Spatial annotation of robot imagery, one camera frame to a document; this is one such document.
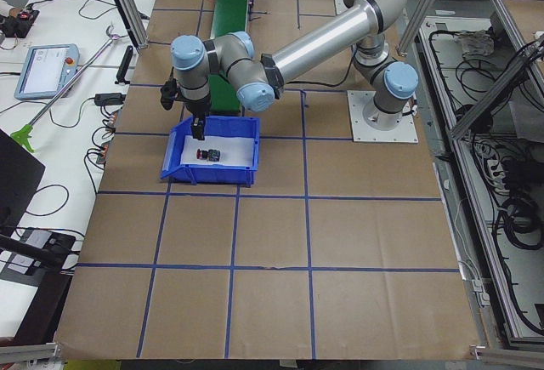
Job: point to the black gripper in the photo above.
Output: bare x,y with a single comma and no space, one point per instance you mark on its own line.
198,110

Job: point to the red push button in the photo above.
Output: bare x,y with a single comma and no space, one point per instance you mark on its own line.
209,155

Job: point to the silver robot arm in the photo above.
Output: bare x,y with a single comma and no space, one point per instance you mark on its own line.
258,83

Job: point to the blue bin with buttons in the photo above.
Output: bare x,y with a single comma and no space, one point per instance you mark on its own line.
245,127

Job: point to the white foam pad source bin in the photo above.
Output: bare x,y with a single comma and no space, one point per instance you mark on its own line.
233,151

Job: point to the black power adapter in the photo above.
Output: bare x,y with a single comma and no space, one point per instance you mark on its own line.
105,99

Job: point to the green conveyor belt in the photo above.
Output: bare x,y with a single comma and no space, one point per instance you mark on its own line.
228,16

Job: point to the teach pendant tablet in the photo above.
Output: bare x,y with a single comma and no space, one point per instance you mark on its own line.
46,70

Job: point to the reacher grabber tool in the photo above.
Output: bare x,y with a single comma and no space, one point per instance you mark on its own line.
23,135

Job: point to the aluminium frame post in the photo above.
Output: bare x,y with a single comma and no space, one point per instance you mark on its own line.
133,23

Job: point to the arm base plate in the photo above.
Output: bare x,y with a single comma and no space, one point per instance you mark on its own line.
369,125

